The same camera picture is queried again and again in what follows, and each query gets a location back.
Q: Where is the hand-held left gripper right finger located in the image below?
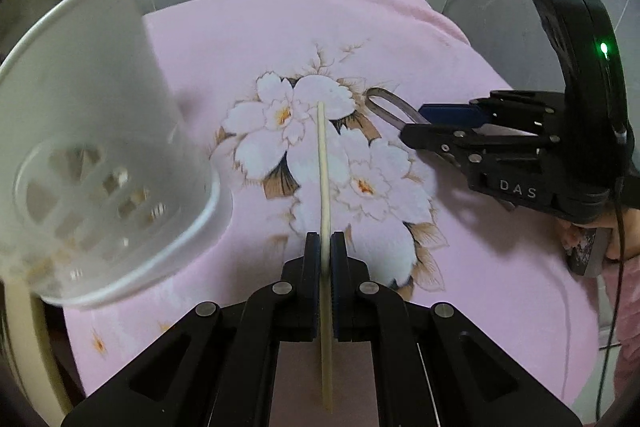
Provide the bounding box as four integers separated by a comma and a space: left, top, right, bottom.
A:
330, 231, 586, 427

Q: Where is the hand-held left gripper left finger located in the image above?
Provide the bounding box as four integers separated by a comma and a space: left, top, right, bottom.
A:
60, 232, 321, 427

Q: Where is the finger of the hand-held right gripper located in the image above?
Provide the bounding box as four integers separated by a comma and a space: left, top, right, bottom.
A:
419, 89, 568, 136
399, 123, 561, 168

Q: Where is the metal loop-handled utensil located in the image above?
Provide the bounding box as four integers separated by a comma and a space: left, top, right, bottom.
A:
365, 87, 432, 135

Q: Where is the wooden chopstick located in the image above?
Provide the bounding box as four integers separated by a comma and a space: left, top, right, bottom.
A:
316, 101, 335, 412

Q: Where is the white plastic utensil holder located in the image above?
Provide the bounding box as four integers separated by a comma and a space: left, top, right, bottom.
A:
0, 0, 235, 308

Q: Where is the person's right forearm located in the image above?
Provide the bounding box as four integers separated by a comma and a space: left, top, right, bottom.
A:
597, 162, 640, 260

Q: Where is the person's right hand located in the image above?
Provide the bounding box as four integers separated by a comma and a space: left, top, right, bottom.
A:
559, 218, 583, 254

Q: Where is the pink floral blanket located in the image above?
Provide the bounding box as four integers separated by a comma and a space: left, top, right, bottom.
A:
62, 0, 601, 408

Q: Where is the person's pink clothing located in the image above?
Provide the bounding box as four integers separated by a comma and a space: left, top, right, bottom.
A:
602, 257, 640, 403

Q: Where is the cream curved object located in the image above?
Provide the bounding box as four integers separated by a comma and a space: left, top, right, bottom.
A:
0, 282, 73, 414

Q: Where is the grey round object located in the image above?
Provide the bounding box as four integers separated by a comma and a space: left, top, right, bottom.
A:
0, 0, 66, 52

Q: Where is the black cable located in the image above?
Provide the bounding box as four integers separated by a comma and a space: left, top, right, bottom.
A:
595, 127, 632, 420

